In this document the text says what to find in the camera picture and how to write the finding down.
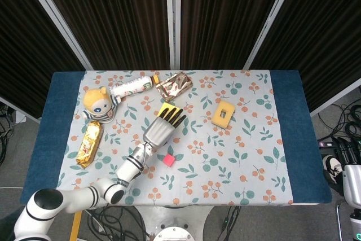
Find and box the dark pleated partition panel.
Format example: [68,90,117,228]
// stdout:
[249,0,361,113]
[35,0,171,71]
[180,0,290,70]
[0,0,82,119]

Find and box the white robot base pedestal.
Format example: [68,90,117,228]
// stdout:
[135,205,215,241]

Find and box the red brown foil snack wrapper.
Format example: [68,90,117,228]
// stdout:
[155,71,194,103]

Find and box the black floor cable bundle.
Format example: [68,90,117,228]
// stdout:
[318,102,361,142]
[87,205,150,241]
[0,102,17,165]

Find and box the large yellow foam cube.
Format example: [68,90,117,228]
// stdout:
[157,102,183,119]

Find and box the yellow floor post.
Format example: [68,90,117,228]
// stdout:
[69,211,83,241]

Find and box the black power strip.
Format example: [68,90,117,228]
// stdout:
[317,138,339,149]

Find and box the yellow sponge with square hole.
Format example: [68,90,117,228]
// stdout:
[211,100,236,128]

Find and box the black and white sneaker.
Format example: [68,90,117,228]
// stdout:
[322,155,345,194]

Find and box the white drink bottle orange cap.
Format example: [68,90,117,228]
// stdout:
[109,74,160,98]

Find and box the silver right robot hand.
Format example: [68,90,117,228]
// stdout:
[332,136,361,210]

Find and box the yellow plush doll striped shirt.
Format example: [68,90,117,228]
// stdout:
[81,86,122,124]

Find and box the white partition frame post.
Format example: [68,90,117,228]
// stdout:
[18,0,94,71]
[243,0,301,70]
[165,0,181,70]

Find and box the floral fruit print tablecloth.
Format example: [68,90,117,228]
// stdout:
[56,69,294,207]

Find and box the gold foil snack package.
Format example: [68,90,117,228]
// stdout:
[75,120,103,168]

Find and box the blue table cover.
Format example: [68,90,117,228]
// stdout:
[19,70,333,205]

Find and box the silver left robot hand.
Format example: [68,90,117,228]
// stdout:
[142,107,187,149]

